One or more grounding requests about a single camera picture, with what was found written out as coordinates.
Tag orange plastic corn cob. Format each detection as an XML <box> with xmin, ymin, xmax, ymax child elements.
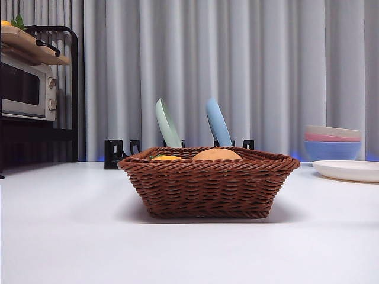
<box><xmin>150</xmin><ymin>155</ymin><xmax>186</xmax><ymax>162</ymax></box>

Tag tan potato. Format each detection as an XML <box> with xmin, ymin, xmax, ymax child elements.
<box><xmin>191</xmin><ymin>147</ymin><xmax>243</xmax><ymax>162</ymax></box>

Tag brown wicker basket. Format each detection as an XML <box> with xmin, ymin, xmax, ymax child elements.
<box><xmin>117</xmin><ymin>146</ymin><xmax>300</xmax><ymax>219</ymax></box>

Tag pale green plate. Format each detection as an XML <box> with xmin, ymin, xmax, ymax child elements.
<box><xmin>155</xmin><ymin>98</ymin><xmax>182</xmax><ymax>148</ymax></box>

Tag light blue plate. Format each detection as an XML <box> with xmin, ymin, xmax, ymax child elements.
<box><xmin>205</xmin><ymin>98</ymin><xmax>233</xmax><ymax>148</ymax></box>

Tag black dish rack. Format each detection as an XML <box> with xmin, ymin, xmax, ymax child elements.
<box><xmin>104</xmin><ymin>138</ymin><xmax>255</xmax><ymax>170</ymax></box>

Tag grey curtain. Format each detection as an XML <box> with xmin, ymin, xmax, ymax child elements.
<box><xmin>0</xmin><ymin>0</ymin><xmax>379</xmax><ymax>163</ymax></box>

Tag black metal shelf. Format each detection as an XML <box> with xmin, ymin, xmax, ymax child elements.
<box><xmin>0</xmin><ymin>25</ymin><xmax>79</xmax><ymax>180</ymax></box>

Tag pink bowl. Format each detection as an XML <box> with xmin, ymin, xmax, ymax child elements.
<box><xmin>304</xmin><ymin>132</ymin><xmax>362</xmax><ymax>143</ymax></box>

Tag blue bowl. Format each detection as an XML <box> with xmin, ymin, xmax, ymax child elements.
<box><xmin>304</xmin><ymin>140</ymin><xmax>362</xmax><ymax>162</ymax></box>

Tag beige bowl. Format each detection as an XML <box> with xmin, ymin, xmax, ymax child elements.
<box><xmin>304</xmin><ymin>124</ymin><xmax>362</xmax><ymax>139</ymax></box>

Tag white plate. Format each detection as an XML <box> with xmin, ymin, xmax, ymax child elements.
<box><xmin>312</xmin><ymin>160</ymin><xmax>379</xmax><ymax>183</ymax></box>

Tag white toaster oven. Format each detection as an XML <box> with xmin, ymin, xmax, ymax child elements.
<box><xmin>0</xmin><ymin>54</ymin><xmax>57</xmax><ymax>121</ymax></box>

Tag wooden cutting board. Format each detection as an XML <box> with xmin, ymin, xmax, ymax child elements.
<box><xmin>0</xmin><ymin>25</ymin><xmax>71</xmax><ymax>66</ymax></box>

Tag green leaves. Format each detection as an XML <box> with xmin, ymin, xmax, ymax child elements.
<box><xmin>11</xmin><ymin>14</ymin><xmax>27</xmax><ymax>31</ymax></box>

